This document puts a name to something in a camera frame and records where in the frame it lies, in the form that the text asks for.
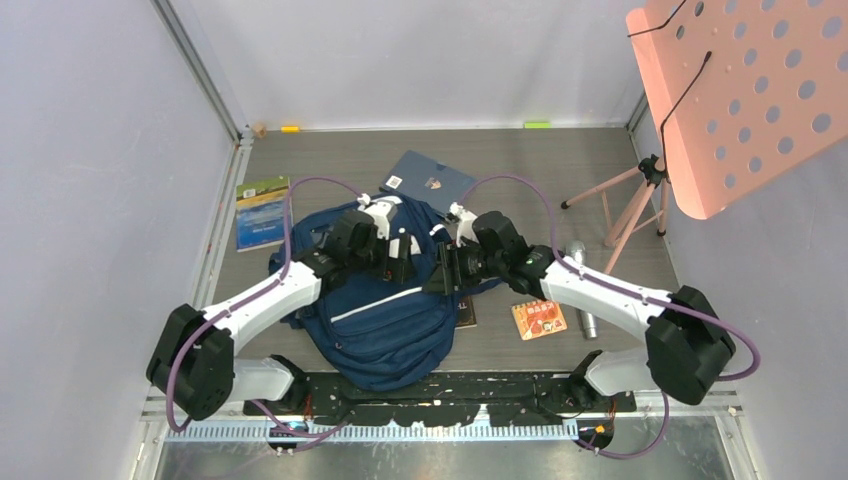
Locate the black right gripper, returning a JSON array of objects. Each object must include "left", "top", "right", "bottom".
[{"left": 422, "top": 238, "right": 506, "bottom": 296}]

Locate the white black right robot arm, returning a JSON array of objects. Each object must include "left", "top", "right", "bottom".
[{"left": 424, "top": 211, "right": 736, "bottom": 411}]

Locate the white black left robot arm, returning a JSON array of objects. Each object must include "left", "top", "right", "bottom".
[{"left": 146, "top": 206, "right": 421, "bottom": 432}]

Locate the dark Three Days book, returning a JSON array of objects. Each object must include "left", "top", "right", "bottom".
[{"left": 455, "top": 296, "right": 477, "bottom": 329}]

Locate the dark blue notebook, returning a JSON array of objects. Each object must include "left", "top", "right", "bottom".
[{"left": 379, "top": 150, "right": 476, "bottom": 217}]

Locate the orange spiral notepad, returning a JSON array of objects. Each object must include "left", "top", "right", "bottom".
[{"left": 510, "top": 300, "right": 567, "bottom": 341}]

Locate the silver metal cylinder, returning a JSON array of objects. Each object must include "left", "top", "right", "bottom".
[{"left": 567, "top": 240, "right": 599, "bottom": 340}]

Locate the blue green landscape book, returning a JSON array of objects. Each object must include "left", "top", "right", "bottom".
[{"left": 235, "top": 176, "right": 291, "bottom": 252}]

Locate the pink perforated stand board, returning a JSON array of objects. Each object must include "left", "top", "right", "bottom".
[{"left": 626, "top": 1, "right": 847, "bottom": 220}]

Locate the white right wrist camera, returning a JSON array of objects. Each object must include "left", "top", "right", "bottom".
[{"left": 447, "top": 202, "right": 478, "bottom": 247}]

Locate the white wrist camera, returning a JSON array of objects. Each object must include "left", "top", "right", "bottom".
[
  {"left": 447, "top": 202, "right": 478, "bottom": 247},
  {"left": 357, "top": 193, "right": 403, "bottom": 240}
]

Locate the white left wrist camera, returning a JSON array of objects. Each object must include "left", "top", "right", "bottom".
[{"left": 357, "top": 193, "right": 403, "bottom": 240}]

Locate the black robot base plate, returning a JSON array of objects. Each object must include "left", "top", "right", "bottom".
[{"left": 264, "top": 371, "right": 636, "bottom": 427}]

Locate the aluminium frame rail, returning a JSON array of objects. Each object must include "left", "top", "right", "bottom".
[{"left": 150, "top": 0, "right": 242, "bottom": 144}]

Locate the black thin stand cable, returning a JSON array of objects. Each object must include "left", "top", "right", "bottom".
[{"left": 626, "top": 0, "right": 714, "bottom": 180}]

